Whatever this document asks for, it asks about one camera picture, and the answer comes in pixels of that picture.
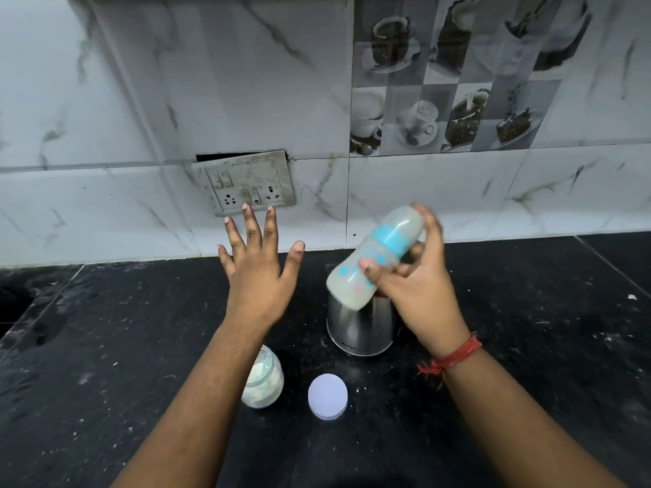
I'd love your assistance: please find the person's right hand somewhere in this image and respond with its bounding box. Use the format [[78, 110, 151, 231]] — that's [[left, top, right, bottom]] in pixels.
[[358, 202, 472, 359]]

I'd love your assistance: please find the person's left hand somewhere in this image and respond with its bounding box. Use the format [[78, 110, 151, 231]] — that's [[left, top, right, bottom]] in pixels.
[[217, 203, 306, 332]]

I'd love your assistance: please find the baby bottle with blue ring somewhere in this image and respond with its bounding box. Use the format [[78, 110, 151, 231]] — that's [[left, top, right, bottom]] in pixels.
[[326, 205, 426, 312]]

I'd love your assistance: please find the person's left forearm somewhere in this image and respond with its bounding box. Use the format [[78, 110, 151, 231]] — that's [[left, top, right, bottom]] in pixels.
[[110, 320, 275, 488]]

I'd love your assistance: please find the person's right forearm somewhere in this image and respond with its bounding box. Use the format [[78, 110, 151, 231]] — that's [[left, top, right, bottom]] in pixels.
[[431, 348, 627, 488]]

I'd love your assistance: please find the stainless steel cup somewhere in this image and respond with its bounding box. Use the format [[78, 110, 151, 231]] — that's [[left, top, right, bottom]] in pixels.
[[326, 291, 397, 358]]

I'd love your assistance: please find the red thread wristband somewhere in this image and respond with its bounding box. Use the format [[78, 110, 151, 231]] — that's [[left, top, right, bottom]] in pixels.
[[416, 333, 483, 388]]

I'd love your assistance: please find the small glass jar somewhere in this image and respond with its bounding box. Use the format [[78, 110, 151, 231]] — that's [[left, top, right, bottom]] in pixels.
[[240, 345, 285, 409]]

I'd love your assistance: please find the round white lid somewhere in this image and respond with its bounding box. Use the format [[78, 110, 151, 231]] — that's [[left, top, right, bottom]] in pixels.
[[307, 373, 350, 421]]

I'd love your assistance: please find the white wall switch socket plate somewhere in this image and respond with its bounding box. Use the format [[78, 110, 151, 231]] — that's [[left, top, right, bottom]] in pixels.
[[191, 149, 297, 218]]

